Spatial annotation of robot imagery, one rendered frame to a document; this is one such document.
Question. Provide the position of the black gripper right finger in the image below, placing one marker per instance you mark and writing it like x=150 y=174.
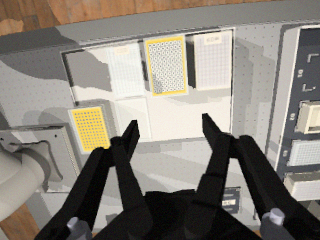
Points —
x=282 y=217

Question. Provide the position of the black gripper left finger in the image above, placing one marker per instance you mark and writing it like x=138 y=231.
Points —
x=76 y=218

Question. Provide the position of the dark grey rectangular nest with label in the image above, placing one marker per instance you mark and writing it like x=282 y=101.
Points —
x=231 y=200

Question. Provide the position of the clear plastic lid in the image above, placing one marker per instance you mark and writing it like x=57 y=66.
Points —
x=91 y=127
x=134 y=109
x=166 y=65

